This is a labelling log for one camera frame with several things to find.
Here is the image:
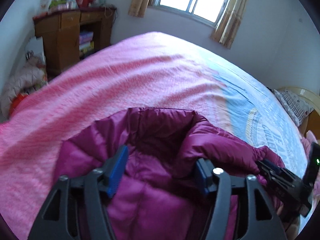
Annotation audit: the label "magenta puffer jacket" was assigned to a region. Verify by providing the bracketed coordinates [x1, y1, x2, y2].
[53, 108, 284, 239]

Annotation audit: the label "pink clothes on floor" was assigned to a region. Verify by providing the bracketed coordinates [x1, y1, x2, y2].
[1, 56, 47, 119]

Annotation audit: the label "folded pink quilt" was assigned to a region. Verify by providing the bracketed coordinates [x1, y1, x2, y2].
[300, 130, 319, 160]

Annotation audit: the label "wooden bed headboard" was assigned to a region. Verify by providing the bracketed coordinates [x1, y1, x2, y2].
[277, 86, 319, 142]

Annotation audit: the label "patterned grey pillow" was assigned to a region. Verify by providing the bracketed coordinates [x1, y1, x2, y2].
[273, 89, 314, 127]

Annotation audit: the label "blue and pink bedsheet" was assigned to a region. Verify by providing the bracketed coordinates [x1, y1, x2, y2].
[1, 32, 307, 239]

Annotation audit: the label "stacked boxes in desk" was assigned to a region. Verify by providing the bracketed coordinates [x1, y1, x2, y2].
[79, 31, 94, 56]

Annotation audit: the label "right beige curtain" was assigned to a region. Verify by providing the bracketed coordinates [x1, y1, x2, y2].
[210, 0, 248, 49]

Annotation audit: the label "white paper bag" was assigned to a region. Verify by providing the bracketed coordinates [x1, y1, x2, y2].
[24, 36, 46, 64]

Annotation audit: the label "brown wooden desk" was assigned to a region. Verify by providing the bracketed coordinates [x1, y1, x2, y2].
[33, 5, 117, 78]

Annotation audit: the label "green bag on desk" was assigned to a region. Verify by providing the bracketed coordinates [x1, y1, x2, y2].
[49, 0, 67, 9]

